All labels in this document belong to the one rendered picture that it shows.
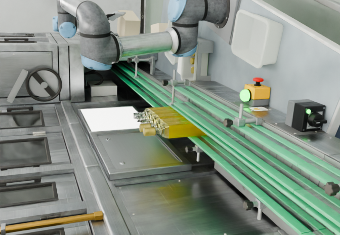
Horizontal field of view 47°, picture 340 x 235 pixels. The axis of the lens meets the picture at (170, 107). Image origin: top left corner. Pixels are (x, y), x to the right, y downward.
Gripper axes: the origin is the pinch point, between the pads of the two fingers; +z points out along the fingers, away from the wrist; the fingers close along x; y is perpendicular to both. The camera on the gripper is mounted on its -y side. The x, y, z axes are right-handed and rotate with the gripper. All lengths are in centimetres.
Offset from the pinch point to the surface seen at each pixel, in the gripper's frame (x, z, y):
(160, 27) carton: 9.8, 28.4, 26.8
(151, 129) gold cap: 19, -3, -65
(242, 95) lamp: -3, 25, -79
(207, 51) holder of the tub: 0.1, 32.4, -31.8
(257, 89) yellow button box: -7, 30, -81
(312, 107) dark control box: -16, 30, -108
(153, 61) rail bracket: 29.2, 24.6, 21.3
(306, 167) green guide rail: -11, 15, -129
